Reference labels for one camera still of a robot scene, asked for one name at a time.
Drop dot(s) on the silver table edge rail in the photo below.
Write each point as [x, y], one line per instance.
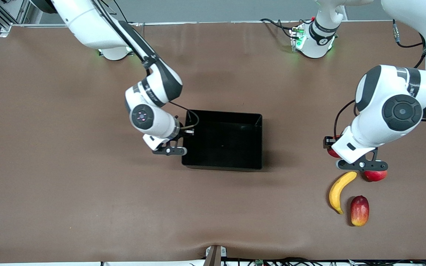
[216, 22]

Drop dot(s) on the red yellow mango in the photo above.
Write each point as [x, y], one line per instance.
[359, 211]

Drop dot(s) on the grey metal clamp bracket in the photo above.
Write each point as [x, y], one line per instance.
[215, 255]

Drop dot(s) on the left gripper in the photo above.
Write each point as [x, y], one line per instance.
[328, 142]

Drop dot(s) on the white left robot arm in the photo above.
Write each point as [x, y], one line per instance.
[401, 111]

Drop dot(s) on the small red yellow apple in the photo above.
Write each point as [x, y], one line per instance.
[333, 152]

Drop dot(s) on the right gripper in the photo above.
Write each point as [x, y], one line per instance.
[182, 135]

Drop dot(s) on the brown table mat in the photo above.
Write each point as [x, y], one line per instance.
[87, 207]

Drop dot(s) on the yellow banana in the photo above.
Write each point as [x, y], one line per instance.
[337, 192]

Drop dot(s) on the small green circuit board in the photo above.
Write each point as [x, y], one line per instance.
[259, 262]

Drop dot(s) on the black plastic box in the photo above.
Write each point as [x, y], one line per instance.
[224, 144]

